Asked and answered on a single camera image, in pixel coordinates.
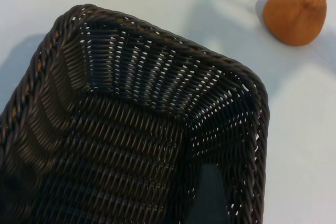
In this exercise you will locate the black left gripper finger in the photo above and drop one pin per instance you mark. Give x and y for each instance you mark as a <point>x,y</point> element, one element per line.
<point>210,197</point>

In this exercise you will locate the dark brown woven basket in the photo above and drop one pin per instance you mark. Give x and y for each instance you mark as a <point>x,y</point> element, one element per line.
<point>118,129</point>

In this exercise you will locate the wrinkled orange fruit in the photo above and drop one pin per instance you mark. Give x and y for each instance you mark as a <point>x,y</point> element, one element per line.
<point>294,16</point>

